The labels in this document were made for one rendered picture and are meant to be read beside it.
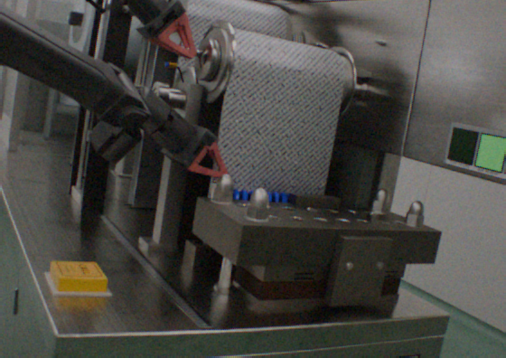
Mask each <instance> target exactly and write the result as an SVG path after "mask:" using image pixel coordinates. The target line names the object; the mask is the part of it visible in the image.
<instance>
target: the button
mask: <svg viewBox="0 0 506 358"><path fill-rule="evenodd" d="M50 276H51V278H52V281H53V283H54V285H55V287H56V288H57V290H58V292H82V293H100V292H107V283H108V279H107V278H106V276H105V275H104V273H103V272H102V270H101V269H100V268H99V266H98V264H97V263H96V262H85V261H52V264H51V271H50Z"/></svg>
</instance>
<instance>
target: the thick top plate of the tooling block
mask: <svg viewBox="0 0 506 358"><path fill-rule="evenodd" d="M232 201H233V202H234V205H221V204H217V203H212V202H211V198H208V197H198V199H197V204H196V210H195V214H194V220H193V226H192V233H194V234H195V235H197V236H198V237H199V238H200V239H202V240H203V241H205V242H206V243H207V244H209V245H210V247H212V248H213V249H214V250H216V251H217V252H218V253H219V254H220V255H221V256H223V257H225V258H227V259H228V260H230V261H231V262H232V263H233V264H235V265H236V266H304V265H306V266H331V265H332V260H333V253H334V248H335V242H336V239H337V235H348V236H353V235H369V236H386V237H388V238H390V239H393V241H392V246H391V251H390V254H389V262H388V265H389V264H406V265H421V264H435V263H436V256H437V252H438V247H439V241H440V237H441V233H442V232H441V231H439V230H437V229H435V228H432V227H428V226H426V225H424V224H423V229H416V228H412V227H409V226H407V225H405V224H404V223H403V221H405V219H406V217H403V216H401V215H399V214H397V213H394V212H392V211H389V214H382V213H377V212H371V211H370V208H361V207H348V206H339V209H335V208H323V207H310V206H303V207H297V206H294V205H292V204H290V203H272V202H269V204H268V207H269V212H268V216H267V217H268V218H269V221H268V222H258V221H251V220H248V219H245V218H244V217H243V216H244V214H245V213H247V209H248V204H249V202H250V201H247V200H234V199H232Z"/></svg>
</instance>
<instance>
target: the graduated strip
mask: <svg viewBox="0 0 506 358"><path fill-rule="evenodd" d="M98 217H99V218H100V219H101V220H102V221H103V222H104V223H105V224H106V225H107V227H108V228H109V229H110V230H111V231H112V232H113V233H114V235H115V236H116V237H117V238H118V239H119V240H120V241H121V242H122V244H123V245H124V246H125V248H126V249H127V250H128V251H129V252H130V253H131V254H132V255H133V256H134V257H135V258H136V260H137V261H138V262H139V263H140V264H141V265H142V266H143V268H144V270H146V271H147V272H148V273H149V274H150V275H151V277H152V278H153V279H154V280H155V281H156V282H157V283H158V284H159V286H160V287H162V288H163V289H164V291H165V293H166V294H167V295H168V296H169V297H170V298H171V299H172V300H173V301H174V302H175V303H176V304H177V305H178V306H179V307H180V308H181V309H182V311H183V312H184V313H185V314H187V316H188V317H189V318H190V319H191V320H192V321H193V322H194V323H195V324H196V325H197V326H198V327H205V326H213V325H211V324H210V323H209V322H208V321H207V320H206V318H205V317H204V316H203V315H202V314H201V313H200V312H199V311H198V310H197V309H196V308H195V307H194V306H193V305H191V304H190V303H189V301H188V300H187V299H186V298H185V297H184V296H183V295H182V294H181V292H180V291H178V290H177V289H176V288H175V287H174V286H173V285H172V283H171V282H170V281H169V280H168V279H167V278H166V277H165V276H163V275H162V274H161V273H160V272H159V271H158V270H157V268H156V267H155V265H154V264H153V263H152V262H151V261H150V260H149V259H148V258H147V257H145V256H144V255H143V254H142V253H141V252H140V251H139V250H138V249H137V246H136V245H135V244H134V243H133V242H132V241H131V240H130V239H129V238H128V237H127V236H126V235H125V234H123V233H122V232H121V230H120V229H119V228H118V226H117V225H116V224H115V223H114V222H113V221H111V220H110V219H109V217H108V216H103V215H98Z"/></svg>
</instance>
